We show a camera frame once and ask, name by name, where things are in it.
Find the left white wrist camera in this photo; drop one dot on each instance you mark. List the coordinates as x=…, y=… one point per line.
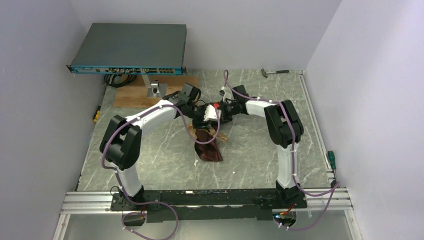
x=212, y=113

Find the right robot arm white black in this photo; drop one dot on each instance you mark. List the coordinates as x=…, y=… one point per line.
x=285, y=130

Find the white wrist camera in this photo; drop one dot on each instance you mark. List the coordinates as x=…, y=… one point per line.
x=226, y=94
x=212, y=113

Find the green handled screwdriver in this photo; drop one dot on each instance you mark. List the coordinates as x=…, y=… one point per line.
x=332, y=161

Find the hammer with black handle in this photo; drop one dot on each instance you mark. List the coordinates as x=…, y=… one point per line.
x=266, y=74

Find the yellow black tool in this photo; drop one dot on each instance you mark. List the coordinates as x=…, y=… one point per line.
x=96, y=114

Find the grey blue network switch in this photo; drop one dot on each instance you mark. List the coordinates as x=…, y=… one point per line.
x=132, y=49

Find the wooden board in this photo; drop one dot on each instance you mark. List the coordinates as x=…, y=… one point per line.
x=137, y=95

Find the aluminium rail frame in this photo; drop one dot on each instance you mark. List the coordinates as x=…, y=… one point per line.
x=259, y=203

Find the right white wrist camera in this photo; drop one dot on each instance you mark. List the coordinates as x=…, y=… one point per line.
x=226, y=94

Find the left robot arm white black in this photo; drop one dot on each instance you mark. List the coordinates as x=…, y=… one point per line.
x=121, y=143

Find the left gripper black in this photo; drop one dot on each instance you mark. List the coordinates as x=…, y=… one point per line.
x=201, y=123

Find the maroon paper bouquet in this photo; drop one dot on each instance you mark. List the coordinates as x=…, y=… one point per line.
x=207, y=152

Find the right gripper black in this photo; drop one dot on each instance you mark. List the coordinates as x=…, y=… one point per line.
x=224, y=118

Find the metal stand bracket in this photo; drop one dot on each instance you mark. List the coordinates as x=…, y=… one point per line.
x=155, y=89

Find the tan satin ribbon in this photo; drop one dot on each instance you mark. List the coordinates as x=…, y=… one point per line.
x=218, y=135

